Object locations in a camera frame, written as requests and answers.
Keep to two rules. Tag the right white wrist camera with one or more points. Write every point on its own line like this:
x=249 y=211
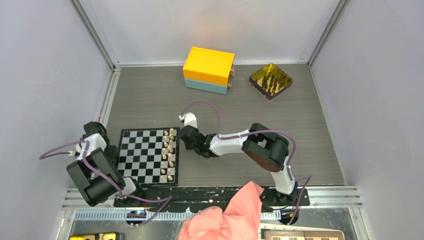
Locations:
x=188 y=119

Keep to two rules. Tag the pink cloth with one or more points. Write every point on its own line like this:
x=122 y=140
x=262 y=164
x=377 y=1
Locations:
x=240 y=220

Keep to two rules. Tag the black white chess board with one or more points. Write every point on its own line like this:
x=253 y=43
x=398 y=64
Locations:
x=150 y=156

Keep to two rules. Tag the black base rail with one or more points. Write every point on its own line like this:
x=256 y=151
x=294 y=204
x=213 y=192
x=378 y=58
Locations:
x=199 y=198

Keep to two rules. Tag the gold tin at bottom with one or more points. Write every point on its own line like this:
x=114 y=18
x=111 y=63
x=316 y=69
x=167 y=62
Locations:
x=97 y=236

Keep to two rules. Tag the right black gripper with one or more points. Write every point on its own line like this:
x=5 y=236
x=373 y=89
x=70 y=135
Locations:
x=195 y=129

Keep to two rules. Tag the gold tin tray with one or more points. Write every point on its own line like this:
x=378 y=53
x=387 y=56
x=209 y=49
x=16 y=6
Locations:
x=270 y=81

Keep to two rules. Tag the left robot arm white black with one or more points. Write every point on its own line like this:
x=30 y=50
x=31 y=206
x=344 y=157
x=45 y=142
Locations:
x=95 y=171

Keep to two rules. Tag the wooden chess board box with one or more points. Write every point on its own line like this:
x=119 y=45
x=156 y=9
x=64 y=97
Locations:
x=303 y=235

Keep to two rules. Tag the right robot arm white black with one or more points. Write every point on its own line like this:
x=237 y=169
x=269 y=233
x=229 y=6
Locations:
x=268 y=148

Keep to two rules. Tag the yellow and teal box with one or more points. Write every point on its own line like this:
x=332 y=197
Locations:
x=208 y=70

